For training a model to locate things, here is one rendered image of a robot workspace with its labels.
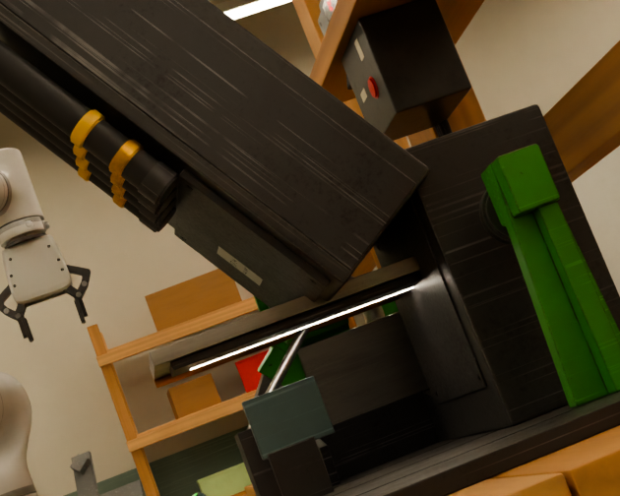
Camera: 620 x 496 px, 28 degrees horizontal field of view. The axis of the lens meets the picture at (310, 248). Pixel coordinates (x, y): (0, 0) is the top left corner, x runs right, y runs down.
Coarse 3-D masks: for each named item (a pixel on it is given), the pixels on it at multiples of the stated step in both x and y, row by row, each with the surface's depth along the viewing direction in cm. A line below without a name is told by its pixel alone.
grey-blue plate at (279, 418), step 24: (312, 384) 152; (264, 408) 151; (288, 408) 151; (312, 408) 152; (264, 432) 150; (288, 432) 151; (312, 432) 151; (264, 456) 150; (288, 456) 150; (312, 456) 150; (288, 480) 149; (312, 480) 149
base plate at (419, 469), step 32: (544, 416) 133; (576, 416) 111; (608, 416) 109; (448, 448) 147; (480, 448) 120; (512, 448) 108; (544, 448) 108; (352, 480) 159; (384, 480) 129; (416, 480) 108; (448, 480) 106; (480, 480) 107
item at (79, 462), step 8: (80, 456) 276; (88, 456) 278; (72, 464) 276; (80, 464) 275; (88, 464) 276; (80, 472) 275; (88, 472) 276; (80, 480) 275; (88, 480) 274; (80, 488) 274; (88, 488) 273; (96, 488) 273; (120, 488) 271; (128, 488) 271; (136, 488) 270
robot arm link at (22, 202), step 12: (0, 156) 208; (12, 156) 210; (0, 168) 208; (12, 168) 209; (24, 168) 211; (12, 180) 207; (24, 180) 209; (12, 192) 206; (24, 192) 208; (12, 204) 206; (24, 204) 208; (36, 204) 210; (0, 216) 207; (12, 216) 207; (24, 216) 207; (36, 216) 209
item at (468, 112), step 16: (304, 0) 243; (320, 0) 244; (304, 16) 247; (320, 32) 242; (464, 112) 196; (480, 112) 196; (432, 128) 195; (464, 128) 195; (400, 144) 240; (416, 144) 205
